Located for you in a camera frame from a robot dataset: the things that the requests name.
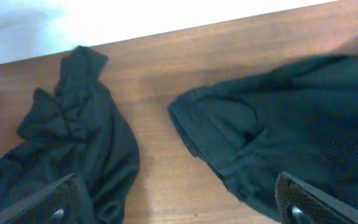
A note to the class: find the black garment pile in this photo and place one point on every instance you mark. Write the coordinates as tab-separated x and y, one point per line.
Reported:
77	130

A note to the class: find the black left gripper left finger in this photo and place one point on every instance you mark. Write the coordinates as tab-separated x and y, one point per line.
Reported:
58	203

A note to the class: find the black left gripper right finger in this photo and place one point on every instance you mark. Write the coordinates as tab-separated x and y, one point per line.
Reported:
300	203

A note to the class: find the black trousers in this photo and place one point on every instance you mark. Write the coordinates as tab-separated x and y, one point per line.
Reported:
300	118

